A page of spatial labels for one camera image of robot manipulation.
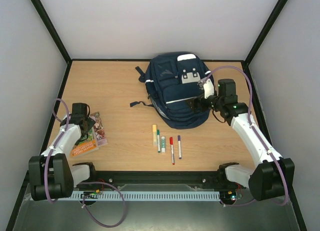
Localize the light blue cable duct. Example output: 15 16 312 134
63 190 221 202

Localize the green marker pen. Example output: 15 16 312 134
156 129 161 153

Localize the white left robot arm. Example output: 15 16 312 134
28 102 96 203

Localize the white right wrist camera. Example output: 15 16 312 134
202 79 215 99

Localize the illustrated book under orange book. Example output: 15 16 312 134
90 111 108 147

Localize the navy blue student backpack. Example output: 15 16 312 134
135 51 210 130

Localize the red marker pen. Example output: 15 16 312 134
169 137 175 165

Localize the white glue stick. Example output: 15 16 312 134
161 136 166 153

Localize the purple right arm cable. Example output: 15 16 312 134
197 65 291 208

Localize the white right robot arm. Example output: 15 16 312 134
187 78 295 206

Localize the orange Treehouse book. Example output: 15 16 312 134
70 127 99 158

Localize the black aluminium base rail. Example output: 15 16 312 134
24 169 291 191

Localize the purple marker pen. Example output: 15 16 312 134
177 135 182 160

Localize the yellow highlighter pen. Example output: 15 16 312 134
152 124 158 146

